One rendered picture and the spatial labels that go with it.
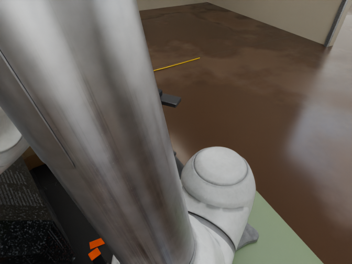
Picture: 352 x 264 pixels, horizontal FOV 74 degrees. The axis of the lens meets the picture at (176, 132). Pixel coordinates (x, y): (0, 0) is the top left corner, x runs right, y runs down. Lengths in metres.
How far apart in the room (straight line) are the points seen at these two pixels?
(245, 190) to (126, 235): 0.28
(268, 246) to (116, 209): 0.55
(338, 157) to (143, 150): 2.35
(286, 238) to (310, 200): 1.32
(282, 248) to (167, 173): 0.54
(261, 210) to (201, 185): 0.33
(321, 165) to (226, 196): 1.92
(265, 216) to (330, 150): 1.83
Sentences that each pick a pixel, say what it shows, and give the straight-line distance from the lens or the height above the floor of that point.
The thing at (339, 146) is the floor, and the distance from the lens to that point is 2.59.
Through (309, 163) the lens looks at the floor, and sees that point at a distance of 2.28.
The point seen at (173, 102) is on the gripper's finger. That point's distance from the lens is 0.42.
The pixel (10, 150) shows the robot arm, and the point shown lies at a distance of 0.52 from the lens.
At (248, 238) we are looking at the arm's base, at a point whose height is 0.90.
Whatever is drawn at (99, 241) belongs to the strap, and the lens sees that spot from 1.68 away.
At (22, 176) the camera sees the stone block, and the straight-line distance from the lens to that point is 1.27.
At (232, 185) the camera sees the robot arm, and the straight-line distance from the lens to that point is 0.44.
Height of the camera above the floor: 1.49
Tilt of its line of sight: 41 degrees down
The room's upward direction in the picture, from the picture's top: straight up
